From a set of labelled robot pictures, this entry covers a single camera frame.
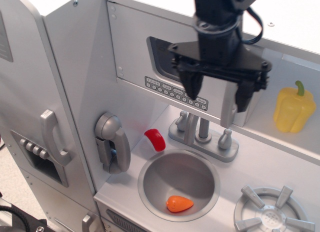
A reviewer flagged orange toy carrot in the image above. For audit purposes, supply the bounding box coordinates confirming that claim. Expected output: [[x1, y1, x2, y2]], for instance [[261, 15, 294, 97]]
[[165, 195, 194, 213]]

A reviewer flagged yellow toy bell pepper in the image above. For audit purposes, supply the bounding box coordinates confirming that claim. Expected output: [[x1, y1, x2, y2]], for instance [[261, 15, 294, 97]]
[[273, 80, 317, 133]]

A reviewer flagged grey round sink bowl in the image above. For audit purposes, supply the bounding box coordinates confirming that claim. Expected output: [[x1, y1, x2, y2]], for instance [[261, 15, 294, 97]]
[[137, 149, 221, 222]]

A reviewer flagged black equipment bottom left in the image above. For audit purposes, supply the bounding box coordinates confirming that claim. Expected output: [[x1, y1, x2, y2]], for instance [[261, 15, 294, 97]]
[[0, 194, 54, 232]]

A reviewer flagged grey toy faucet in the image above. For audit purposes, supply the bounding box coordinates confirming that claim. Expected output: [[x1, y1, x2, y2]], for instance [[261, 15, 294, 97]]
[[168, 111, 239, 163]]

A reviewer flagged white toy fridge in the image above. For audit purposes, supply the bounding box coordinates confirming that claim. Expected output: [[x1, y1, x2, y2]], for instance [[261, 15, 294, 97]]
[[0, 0, 105, 232]]

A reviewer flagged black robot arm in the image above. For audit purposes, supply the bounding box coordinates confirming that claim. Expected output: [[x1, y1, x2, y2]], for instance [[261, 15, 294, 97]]
[[168, 0, 272, 112]]

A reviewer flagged grey fridge door handle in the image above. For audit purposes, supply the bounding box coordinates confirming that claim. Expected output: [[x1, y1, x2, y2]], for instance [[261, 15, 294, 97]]
[[40, 109, 71, 166]]

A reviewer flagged red toy pepper slice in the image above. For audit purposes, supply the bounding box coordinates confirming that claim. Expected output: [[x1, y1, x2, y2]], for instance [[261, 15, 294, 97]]
[[144, 128, 166, 152]]

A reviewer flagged grey toy wall phone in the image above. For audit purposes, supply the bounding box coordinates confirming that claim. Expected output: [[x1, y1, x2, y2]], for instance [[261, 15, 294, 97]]
[[94, 112, 131, 174]]

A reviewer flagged grey toy stove burner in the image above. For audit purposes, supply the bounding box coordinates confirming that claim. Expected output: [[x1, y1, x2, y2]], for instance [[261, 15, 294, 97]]
[[233, 185, 316, 232]]

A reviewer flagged grey lower fridge handle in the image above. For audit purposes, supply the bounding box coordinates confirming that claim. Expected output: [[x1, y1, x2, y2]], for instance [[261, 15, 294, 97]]
[[81, 214, 97, 232]]

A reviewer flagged white microwave door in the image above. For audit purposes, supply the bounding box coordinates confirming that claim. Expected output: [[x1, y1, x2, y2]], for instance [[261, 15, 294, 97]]
[[107, 0, 228, 123]]

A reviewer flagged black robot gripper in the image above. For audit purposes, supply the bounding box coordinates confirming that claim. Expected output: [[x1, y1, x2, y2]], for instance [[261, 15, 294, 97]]
[[168, 16, 272, 113]]

